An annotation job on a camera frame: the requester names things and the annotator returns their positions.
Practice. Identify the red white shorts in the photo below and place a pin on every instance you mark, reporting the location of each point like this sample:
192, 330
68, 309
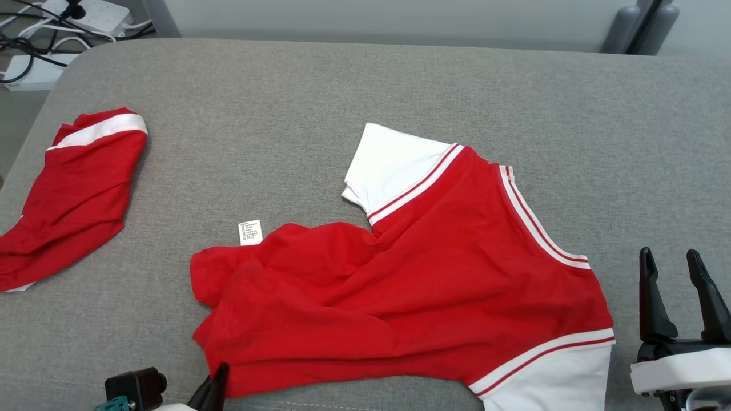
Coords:
80, 188

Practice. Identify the red white T-shirt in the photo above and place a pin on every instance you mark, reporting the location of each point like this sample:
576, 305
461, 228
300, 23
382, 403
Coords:
428, 274

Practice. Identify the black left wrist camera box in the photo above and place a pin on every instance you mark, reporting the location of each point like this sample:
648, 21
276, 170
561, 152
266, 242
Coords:
137, 387

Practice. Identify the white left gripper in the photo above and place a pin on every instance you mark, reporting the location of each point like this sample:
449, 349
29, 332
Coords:
174, 407

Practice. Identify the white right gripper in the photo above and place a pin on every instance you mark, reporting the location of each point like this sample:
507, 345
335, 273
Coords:
679, 368

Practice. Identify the grey vertical frame post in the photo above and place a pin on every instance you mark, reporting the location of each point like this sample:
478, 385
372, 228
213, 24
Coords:
639, 28

